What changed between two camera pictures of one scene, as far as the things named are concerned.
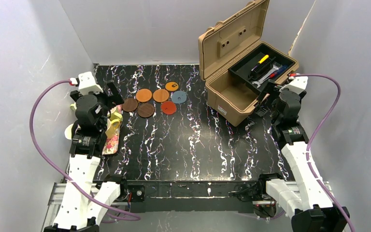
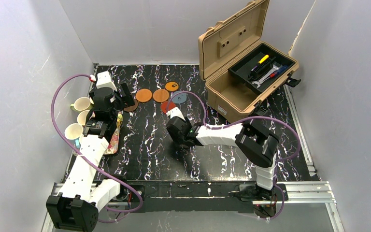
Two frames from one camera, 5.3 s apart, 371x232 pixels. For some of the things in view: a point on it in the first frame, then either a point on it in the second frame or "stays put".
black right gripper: [269, 98] to [174, 124]
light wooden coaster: [161, 95] stays put
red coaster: [168, 107] stays put
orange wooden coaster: [144, 95] stays put
